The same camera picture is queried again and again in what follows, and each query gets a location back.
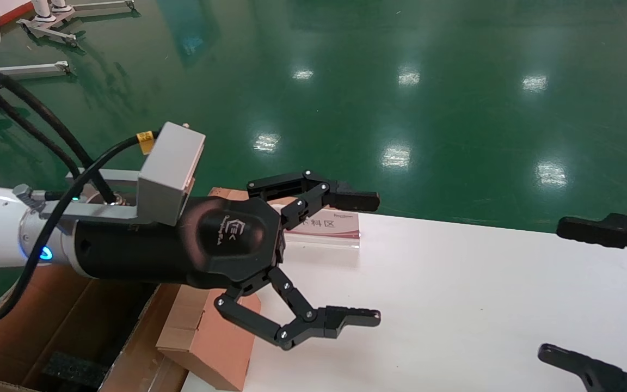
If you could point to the acrylic sign with Chinese text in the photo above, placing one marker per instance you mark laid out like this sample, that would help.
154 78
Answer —
330 227

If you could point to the black foam block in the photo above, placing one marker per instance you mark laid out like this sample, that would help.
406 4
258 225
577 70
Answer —
74 370

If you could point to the small cardboard box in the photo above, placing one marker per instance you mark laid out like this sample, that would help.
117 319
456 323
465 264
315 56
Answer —
221 348

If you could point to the white wheeled stand base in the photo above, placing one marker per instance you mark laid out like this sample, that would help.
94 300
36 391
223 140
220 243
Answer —
47 19

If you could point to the silver camera mounting bracket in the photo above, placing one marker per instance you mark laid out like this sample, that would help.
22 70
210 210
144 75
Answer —
106 211

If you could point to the white stand leg bar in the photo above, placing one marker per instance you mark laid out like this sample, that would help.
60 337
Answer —
30 69

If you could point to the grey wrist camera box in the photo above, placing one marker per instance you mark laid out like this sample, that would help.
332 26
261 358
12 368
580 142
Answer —
169 174

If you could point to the large open cardboard box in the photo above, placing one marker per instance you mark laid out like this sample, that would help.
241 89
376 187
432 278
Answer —
74 316

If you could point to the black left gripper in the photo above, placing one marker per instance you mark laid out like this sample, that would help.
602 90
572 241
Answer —
221 239

